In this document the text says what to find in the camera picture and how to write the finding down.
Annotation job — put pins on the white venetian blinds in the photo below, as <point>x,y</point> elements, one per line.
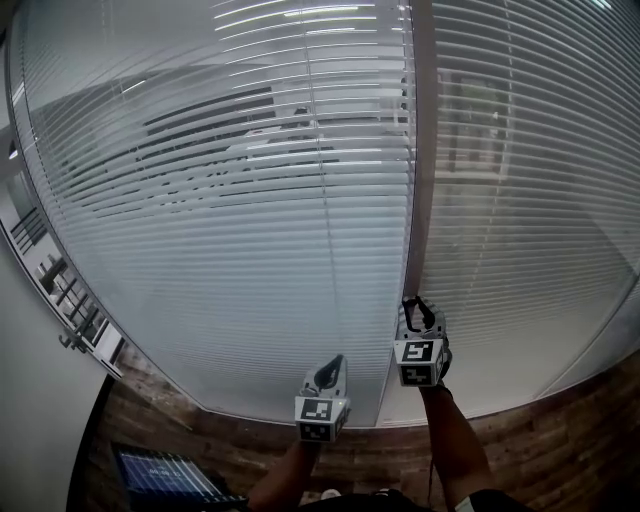
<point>215,240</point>

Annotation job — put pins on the person's right forearm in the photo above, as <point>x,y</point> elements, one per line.
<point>455,445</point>

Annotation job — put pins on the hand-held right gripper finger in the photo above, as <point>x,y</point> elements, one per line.
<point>431,315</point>
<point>406,315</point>

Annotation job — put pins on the black tablet with blue screen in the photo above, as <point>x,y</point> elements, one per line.
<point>170,475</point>

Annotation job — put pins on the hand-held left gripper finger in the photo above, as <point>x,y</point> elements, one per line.
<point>310,375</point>
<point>341,380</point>

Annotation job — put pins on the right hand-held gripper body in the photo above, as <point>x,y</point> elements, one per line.
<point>420,357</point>

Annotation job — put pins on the person's left white shoe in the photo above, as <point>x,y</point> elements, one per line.
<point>331,494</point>

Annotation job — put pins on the person's left forearm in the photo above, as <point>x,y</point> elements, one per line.
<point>285,475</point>

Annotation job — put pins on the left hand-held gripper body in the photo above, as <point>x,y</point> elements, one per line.
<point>320,417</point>

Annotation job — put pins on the person's white shoe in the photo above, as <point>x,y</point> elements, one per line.
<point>382,492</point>
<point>331,494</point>

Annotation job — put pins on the frosted glass door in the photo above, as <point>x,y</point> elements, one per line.
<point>60,310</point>

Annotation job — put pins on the grey metal partition post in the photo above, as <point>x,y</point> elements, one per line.
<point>422,175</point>

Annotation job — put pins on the black metal railing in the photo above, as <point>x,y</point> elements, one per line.
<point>30,227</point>

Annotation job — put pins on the person's right white shoe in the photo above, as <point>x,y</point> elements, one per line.
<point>382,492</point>

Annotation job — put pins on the person's black shorts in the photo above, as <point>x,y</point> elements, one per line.
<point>370,504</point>

